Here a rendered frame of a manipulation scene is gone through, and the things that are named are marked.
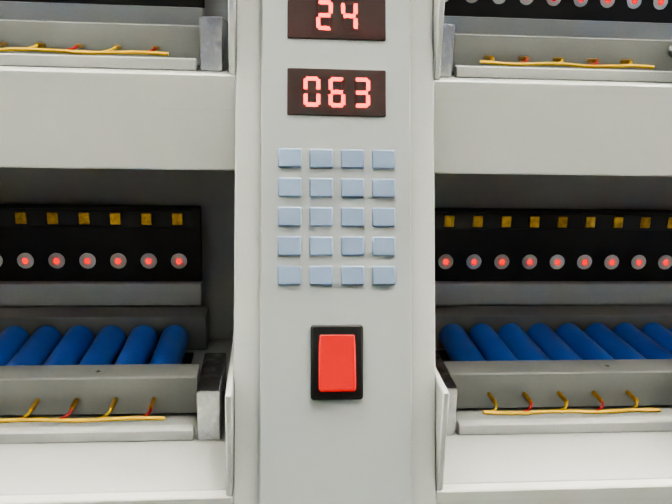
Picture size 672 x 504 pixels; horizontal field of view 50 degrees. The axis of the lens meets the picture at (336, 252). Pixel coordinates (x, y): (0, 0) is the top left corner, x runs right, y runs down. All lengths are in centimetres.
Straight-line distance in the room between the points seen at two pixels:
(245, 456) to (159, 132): 16
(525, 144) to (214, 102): 15
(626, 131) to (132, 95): 24
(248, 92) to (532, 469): 23
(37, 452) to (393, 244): 21
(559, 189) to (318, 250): 29
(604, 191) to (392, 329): 30
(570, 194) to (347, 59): 28
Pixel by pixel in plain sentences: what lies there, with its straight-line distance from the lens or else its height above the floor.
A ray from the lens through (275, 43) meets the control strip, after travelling 35.
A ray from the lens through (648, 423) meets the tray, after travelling 44.
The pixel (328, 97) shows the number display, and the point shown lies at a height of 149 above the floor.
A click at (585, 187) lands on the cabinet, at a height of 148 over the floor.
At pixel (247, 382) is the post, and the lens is 34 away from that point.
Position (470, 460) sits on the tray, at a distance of 38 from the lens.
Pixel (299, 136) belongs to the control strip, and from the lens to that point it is 34.
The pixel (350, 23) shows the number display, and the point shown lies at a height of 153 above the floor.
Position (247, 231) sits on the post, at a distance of 34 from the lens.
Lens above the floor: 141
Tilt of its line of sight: 2 degrees up
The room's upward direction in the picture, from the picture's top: straight up
